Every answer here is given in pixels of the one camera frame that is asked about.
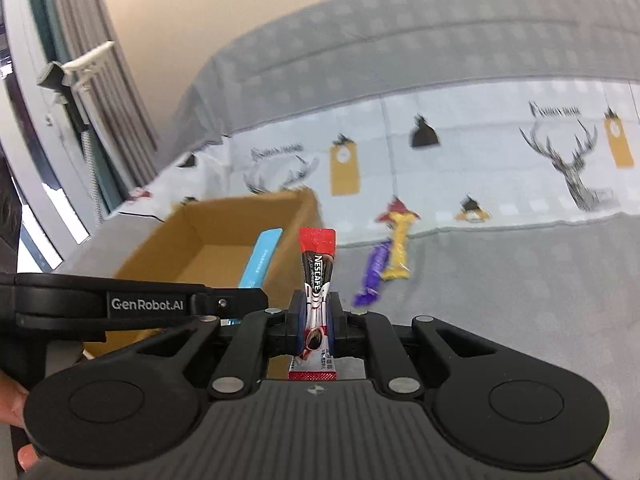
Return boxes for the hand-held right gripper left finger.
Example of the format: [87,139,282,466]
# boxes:
[95,291,307,402]

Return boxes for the white plastic hanger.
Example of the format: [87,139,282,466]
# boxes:
[61,41,116,92]

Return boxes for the black garment steamer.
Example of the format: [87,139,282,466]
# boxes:
[36,60,101,222]

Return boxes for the grey curtain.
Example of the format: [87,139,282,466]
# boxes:
[50,0,162,192]

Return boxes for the brown cardboard box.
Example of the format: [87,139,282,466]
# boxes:
[82,190,326,361]

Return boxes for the white window frame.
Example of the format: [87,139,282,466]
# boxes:
[0,0,103,272]

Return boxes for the yellow candy packet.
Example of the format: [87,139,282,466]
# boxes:
[381,211,421,281]

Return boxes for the red black coffee stick packet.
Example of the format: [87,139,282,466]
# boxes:
[287,227,339,382]

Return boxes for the person's left hand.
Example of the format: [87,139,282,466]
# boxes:
[0,371,41,473]

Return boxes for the grey printed blanket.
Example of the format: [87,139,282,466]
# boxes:
[65,0,640,480]

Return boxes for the purple candy packet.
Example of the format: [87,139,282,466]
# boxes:
[351,241,392,310]

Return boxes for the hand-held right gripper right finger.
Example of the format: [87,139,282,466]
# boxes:
[330,293,506,399]

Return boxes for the blue stick packet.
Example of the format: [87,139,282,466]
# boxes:
[220,227,284,327]

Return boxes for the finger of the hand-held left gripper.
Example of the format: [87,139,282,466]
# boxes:
[195,288,270,318]

